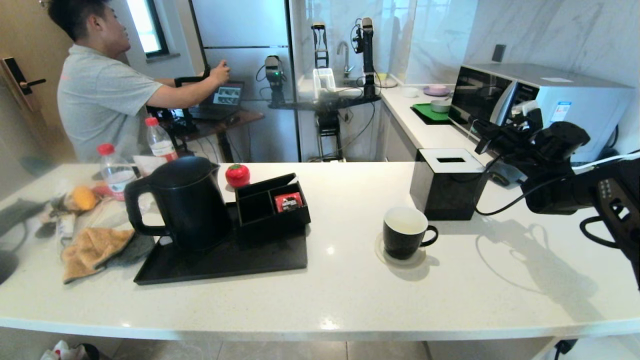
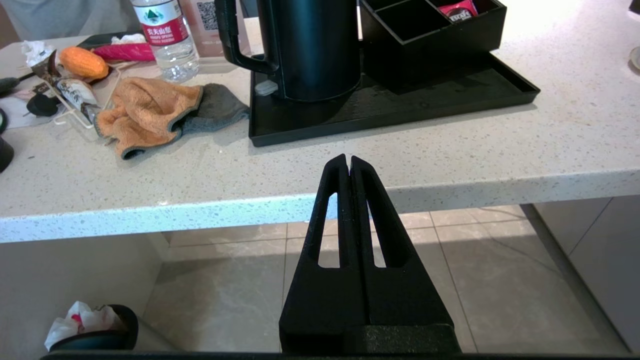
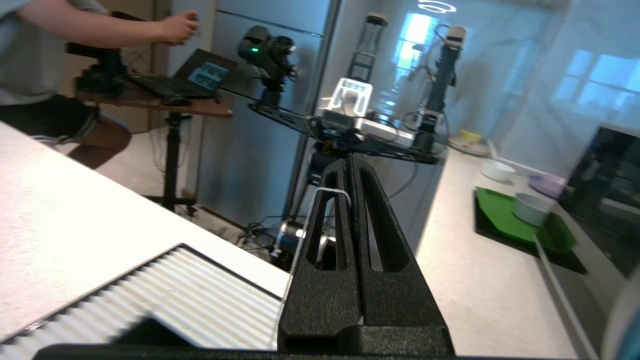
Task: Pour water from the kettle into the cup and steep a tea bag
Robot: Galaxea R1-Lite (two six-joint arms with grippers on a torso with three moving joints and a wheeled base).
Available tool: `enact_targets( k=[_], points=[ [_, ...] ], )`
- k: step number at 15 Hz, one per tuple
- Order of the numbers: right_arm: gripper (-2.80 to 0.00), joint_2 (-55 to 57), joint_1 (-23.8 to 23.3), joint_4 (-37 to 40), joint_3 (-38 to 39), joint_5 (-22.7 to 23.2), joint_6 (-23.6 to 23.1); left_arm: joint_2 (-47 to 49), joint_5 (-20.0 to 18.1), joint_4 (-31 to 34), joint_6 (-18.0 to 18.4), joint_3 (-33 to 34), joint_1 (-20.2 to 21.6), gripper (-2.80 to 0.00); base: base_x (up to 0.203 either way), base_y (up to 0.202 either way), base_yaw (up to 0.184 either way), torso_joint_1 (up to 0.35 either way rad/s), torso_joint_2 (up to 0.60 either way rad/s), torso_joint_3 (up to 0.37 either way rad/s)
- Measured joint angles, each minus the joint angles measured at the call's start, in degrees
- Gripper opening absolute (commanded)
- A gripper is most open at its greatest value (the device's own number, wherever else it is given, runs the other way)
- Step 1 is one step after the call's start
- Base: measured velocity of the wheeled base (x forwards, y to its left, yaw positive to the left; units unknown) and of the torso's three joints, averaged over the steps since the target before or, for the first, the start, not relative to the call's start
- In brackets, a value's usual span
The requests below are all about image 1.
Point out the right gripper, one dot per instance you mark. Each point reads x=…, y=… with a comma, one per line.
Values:
x=520, y=132

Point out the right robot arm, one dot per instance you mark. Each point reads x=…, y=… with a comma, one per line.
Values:
x=560, y=145

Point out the red tea bag packet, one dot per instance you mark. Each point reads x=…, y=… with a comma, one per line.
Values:
x=288, y=202

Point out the black electric kettle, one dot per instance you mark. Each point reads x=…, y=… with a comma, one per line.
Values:
x=192, y=205

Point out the small red-capped water bottle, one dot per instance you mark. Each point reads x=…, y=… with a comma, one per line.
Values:
x=161, y=142

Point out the large red-capped water bottle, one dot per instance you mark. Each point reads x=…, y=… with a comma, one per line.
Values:
x=117, y=175

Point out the white plastic bag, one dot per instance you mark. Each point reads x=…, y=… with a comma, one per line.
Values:
x=60, y=351

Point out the grey metal bowl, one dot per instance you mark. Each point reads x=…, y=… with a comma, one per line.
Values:
x=441, y=106

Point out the green tray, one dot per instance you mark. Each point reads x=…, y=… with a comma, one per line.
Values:
x=424, y=111

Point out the purple plate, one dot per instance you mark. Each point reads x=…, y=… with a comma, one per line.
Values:
x=436, y=90

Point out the black tissue box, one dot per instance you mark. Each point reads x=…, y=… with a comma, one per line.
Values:
x=442, y=192

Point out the white bowl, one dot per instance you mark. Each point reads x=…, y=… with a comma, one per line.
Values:
x=411, y=92

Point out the silver microwave oven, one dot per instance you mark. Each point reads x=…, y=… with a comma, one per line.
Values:
x=575, y=90

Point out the black mug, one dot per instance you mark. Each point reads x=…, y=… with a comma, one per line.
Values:
x=401, y=244

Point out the round clear coaster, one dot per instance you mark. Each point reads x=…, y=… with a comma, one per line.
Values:
x=384, y=259

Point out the chrome faucet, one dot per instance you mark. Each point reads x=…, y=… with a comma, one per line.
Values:
x=345, y=55

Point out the clear plastic container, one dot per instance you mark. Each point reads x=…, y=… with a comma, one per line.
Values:
x=325, y=80

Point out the black compartment organizer box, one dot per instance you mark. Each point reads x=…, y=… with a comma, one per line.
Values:
x=272, y=226

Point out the brown wooden table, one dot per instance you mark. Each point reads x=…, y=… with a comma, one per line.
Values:
x=245, y=118

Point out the red tomato-shaped timer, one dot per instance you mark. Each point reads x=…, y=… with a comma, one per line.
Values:
x=237, y=175

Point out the silver refrigerator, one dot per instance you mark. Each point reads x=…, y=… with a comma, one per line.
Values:
x=245, y=30

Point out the laptop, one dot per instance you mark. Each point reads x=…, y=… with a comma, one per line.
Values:
x=225, y=97

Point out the black serving tray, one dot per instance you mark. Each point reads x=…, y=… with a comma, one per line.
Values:
x=225, y=262

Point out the window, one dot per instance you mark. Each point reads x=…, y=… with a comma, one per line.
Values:
x=146, y=25

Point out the grey cloth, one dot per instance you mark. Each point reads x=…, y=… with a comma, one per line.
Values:
x=135, y=250

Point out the person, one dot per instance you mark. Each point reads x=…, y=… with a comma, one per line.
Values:
x=100, y=100

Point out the orange fruit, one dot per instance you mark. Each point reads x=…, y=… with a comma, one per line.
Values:
x=83, y=198

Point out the orange cloth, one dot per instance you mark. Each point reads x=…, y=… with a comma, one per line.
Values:
x=92, y=247

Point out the black wall socket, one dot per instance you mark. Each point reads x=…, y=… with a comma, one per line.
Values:
x=498, y=53

